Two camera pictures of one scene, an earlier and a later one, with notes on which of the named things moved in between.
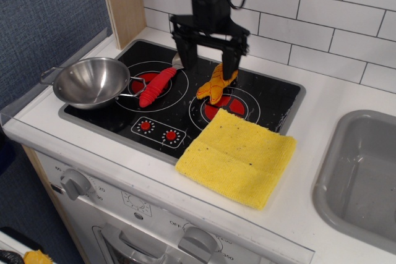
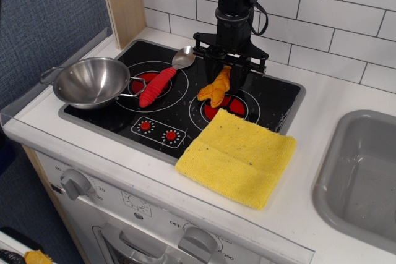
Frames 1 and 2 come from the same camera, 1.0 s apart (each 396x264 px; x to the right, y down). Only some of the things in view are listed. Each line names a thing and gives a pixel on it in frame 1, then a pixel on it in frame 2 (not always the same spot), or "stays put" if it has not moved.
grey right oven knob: x=199 y=243 stays put
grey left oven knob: x=74 y=183 stays put
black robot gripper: x=210 y=25 → x=232 y=43
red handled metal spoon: x=156 y=86 stays put
